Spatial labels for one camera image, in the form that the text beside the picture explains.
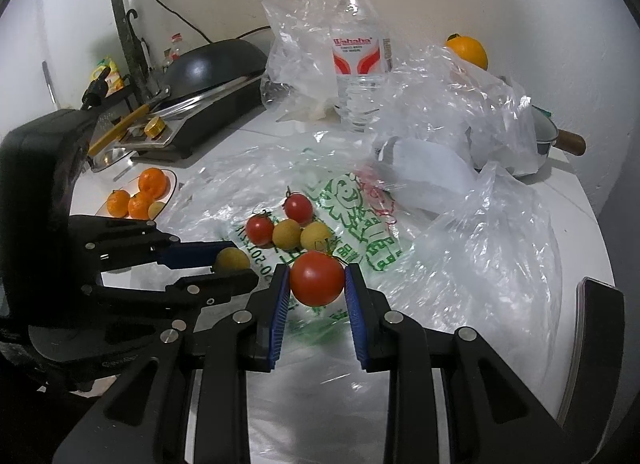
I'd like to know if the grey vertical pipe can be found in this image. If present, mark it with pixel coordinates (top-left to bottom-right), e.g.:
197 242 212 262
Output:
104 0 151 101

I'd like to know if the yellow detergent bottle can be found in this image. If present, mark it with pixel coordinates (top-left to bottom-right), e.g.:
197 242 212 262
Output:
90 54 126 93

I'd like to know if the clear water bottle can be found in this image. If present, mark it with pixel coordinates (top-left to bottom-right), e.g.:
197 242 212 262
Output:
330 0 394 134

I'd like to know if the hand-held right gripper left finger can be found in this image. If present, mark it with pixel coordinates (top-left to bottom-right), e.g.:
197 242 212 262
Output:
52 264 292 464

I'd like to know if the black umbrella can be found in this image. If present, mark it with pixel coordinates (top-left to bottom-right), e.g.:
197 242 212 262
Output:
125 8 151 96

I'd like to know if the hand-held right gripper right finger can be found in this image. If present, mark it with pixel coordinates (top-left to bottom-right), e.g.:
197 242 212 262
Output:
343 263 592 464

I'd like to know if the white pot with wooden handle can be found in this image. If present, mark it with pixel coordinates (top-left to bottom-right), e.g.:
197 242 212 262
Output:
514 103 587 178

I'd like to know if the black wok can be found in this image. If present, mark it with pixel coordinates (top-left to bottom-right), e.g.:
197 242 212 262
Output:
89 37 269 158

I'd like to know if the black slab with silver rim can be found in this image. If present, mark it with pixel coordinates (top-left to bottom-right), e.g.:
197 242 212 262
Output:
555 277 626 446

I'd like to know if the red cherry tomato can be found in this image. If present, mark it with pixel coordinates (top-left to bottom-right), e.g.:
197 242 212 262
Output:
284 193 315 225
245 214 275 247
290 250 346 307

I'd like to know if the clear plastic bag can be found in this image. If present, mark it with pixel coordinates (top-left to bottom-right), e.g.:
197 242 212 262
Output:
400 163 564 397
260 0 347 123
369 43 539 181

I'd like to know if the large orange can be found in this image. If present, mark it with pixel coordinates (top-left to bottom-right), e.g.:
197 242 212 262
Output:
445 32 489 71

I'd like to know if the white plate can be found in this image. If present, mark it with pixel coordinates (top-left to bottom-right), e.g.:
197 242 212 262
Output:
105 168 179 220

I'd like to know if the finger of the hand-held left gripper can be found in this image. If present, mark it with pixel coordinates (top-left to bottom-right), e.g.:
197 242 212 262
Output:
70 214 228 273
81 269 259 313

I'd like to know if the tangerine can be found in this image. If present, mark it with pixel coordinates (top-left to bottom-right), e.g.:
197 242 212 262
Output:
128 193 152 220
106 190 131 218
138 168 168 196

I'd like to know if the stainless steel gas stove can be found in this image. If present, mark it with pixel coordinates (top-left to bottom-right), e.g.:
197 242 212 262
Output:
90 71 266 173

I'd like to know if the steel pot lid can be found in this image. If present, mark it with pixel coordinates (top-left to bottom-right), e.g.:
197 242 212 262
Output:
90 141 132 174

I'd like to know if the green printed plastic bag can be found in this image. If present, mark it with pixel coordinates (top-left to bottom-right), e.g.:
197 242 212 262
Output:
160 139 436 464

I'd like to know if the grey refrigerator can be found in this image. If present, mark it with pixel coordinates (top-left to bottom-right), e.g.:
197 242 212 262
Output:
595 164 640 425

